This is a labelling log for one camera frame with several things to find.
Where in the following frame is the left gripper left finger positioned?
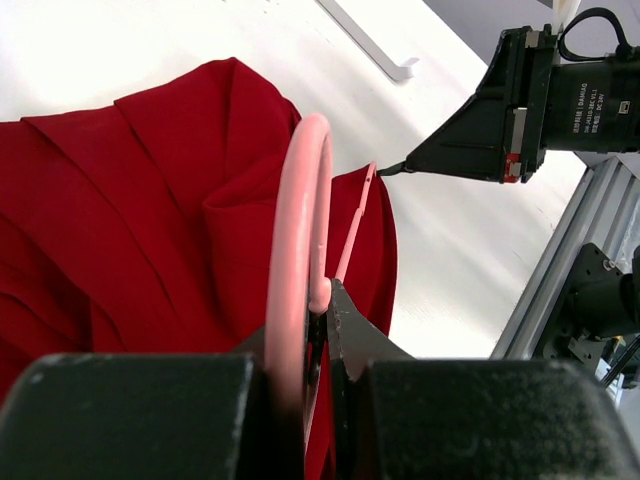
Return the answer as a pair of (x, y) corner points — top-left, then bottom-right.
(1, 331), (304, 479)

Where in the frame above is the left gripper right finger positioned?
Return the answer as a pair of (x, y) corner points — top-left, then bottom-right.
(326, 280), (630, 479)

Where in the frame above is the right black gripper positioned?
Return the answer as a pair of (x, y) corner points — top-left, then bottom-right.
(378, 7), (639, 183)

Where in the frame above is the pink clothes hanger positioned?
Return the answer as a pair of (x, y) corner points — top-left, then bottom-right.
(262, 112), (379, 451)

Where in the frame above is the red skirt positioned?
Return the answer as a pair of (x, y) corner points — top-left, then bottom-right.
(0, 56), (401, 480)

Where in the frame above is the white clothes rack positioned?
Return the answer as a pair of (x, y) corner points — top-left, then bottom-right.
(317, 0), (419, 83)

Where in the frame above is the aluminium mounting rail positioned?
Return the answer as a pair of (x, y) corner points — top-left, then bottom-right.
(490, 156), (639, 359)

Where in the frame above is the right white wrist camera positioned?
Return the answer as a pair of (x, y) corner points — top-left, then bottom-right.
(551, 0), (581, 33)

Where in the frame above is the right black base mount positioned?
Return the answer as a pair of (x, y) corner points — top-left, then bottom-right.
(534, 243), (639, 373)

